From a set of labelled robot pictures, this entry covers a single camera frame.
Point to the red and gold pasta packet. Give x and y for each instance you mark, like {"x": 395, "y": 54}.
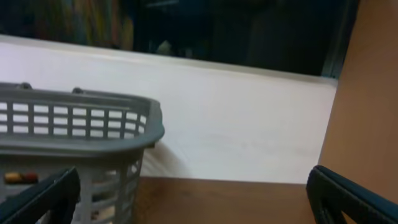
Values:
{"x": 20, "y": 178}

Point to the grey plastic basket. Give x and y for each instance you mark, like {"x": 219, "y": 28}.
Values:
{"x": 103, "y": 135}

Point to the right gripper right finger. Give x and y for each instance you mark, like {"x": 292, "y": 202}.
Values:
{"x": 332, "y": 195}

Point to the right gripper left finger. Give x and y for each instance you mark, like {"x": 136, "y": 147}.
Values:
{"x": 54, "y": 198}

